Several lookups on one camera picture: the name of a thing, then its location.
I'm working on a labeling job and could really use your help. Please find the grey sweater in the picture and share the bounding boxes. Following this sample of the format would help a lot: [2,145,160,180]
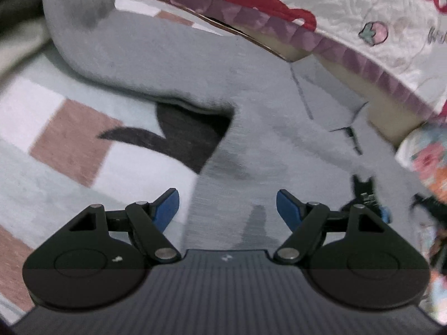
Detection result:
[41,0,434,252]

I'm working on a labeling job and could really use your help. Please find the floral cloth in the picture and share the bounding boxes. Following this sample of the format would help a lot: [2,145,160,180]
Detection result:
[394,122,447,325]

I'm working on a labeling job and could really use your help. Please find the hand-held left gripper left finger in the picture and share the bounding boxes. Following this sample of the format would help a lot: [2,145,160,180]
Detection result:
[68,188,182,264]

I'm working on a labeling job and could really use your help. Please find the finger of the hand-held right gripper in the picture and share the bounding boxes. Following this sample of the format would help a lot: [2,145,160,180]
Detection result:
[408,193,447,219]
[351,174,391,224]

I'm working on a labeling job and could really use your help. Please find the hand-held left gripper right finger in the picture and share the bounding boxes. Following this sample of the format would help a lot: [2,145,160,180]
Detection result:
[272,188,393,265]

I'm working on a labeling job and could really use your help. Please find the white quilt with red bears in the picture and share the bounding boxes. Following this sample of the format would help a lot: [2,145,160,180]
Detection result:
[119,0,447,119]

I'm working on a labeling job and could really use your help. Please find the cream folded garment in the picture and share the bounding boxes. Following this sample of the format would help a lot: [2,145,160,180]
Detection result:
[0,24,54,82]

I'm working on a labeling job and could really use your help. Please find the checked pink and white blanket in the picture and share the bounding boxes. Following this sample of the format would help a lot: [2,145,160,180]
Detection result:
[0,0,245,325]

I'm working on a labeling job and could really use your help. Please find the dark brown folded garment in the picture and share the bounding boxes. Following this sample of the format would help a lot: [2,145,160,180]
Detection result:
[0,0,44,39]

